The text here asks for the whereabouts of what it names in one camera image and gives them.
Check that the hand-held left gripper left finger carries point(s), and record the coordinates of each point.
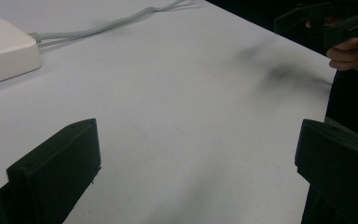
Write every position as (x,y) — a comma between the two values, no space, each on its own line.
(56,168)

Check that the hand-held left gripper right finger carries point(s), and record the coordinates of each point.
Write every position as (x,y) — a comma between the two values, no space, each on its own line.
(338,161)

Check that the white power strip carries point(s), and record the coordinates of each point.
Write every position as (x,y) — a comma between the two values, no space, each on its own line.
(6,49)

